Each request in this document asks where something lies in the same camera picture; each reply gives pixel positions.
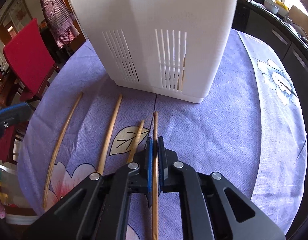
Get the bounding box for white bowl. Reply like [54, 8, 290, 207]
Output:
[263, 0, 279, 15]

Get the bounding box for purple floral tablecloth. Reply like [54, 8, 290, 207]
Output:
[17, 30, 308, 232]

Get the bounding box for dark-tipped bamboo chopstick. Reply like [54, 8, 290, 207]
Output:
[152, 111, 159, 240]

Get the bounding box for wooden cutting board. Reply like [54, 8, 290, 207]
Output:
[289, 5, 308, 33]

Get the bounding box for dark counter cabinets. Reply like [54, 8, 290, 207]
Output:
[231, 0, 308, 86]

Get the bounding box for white plastic utensil holder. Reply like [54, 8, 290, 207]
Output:
[69, 0, 237, 103]

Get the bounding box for red-covered wooden chair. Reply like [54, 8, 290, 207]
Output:
[3, 18, 60, 102]

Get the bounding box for purple checkered apron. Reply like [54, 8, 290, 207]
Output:
[40, 0, 80, 48]

